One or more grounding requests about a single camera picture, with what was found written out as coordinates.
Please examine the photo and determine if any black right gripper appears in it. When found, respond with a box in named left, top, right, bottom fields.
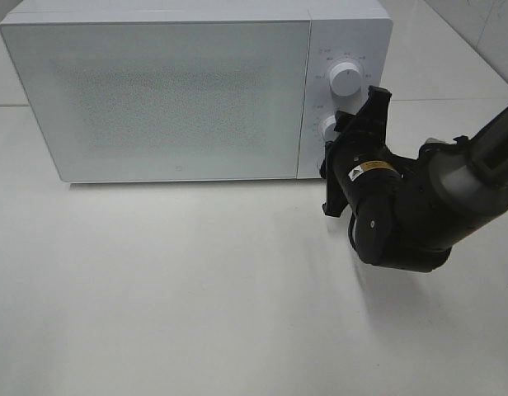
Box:
left=322, top=86, right=402, bottom=217

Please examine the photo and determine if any white timer knob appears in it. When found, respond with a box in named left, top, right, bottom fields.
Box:
left=318, top=115, right=339, bottom=143

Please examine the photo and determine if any white microwave door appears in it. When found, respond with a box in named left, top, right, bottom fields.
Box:
left=2, top=21, right=309, bottom=183

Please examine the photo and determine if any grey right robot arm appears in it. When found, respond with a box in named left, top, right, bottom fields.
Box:
left=320, top=86, right=508, bottom=273

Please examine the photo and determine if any upper white power knob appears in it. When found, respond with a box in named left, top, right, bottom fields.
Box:
left=329, top=59, right=364, bottom=97

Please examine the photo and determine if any white microwave oven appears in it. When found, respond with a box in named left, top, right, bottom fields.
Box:
left=0, top=1, right=393, bottom=182

